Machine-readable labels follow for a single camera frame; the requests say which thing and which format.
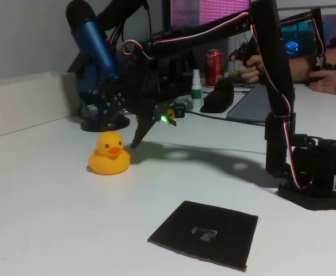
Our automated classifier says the black tripod stand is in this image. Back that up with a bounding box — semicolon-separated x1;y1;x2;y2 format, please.
182;50;199;84

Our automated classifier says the red soda can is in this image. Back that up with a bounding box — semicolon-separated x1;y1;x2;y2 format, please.
205;48;226;87

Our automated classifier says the black hanging cable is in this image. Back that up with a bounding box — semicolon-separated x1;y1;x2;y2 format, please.
143;2;154;44

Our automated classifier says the yellow rubber duck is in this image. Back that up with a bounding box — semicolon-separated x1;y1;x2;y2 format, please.
87;131;131;176

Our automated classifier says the white green spray bottle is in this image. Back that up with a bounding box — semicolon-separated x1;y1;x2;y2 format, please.
190;68;203;107

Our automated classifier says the person's right forearm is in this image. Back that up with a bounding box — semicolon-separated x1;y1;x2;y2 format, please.
288;45;336;82

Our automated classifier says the white lit computer case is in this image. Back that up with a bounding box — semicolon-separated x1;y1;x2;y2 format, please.
280;17;336;58

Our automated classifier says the person's right hand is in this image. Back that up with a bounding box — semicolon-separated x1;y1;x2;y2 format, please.
238;53;265;85

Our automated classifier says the white raised shelf board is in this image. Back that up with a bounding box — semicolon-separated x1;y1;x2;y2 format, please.
0;71;81;141

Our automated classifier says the person's left hand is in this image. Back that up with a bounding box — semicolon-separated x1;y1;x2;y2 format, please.
308;70;336;94

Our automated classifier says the blue desktop microphone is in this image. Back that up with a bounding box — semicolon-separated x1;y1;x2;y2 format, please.
65;0;131;133

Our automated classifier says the black square pad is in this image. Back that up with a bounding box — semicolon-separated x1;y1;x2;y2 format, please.
147;200;259;273

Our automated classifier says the black leader teleoperation arm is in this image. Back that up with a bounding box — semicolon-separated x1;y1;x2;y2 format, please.
228;8;336;84

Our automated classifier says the grey flat laptop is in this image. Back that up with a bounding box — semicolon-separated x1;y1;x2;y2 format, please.
226;85;272;123

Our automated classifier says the small black cube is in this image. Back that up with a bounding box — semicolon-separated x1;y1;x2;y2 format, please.
173;103;186;118

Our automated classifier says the red white servo cable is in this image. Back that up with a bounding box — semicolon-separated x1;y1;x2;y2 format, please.
282;119;315;190

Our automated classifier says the computer monitor pink screen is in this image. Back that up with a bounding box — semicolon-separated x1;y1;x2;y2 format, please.
162;0;251;32

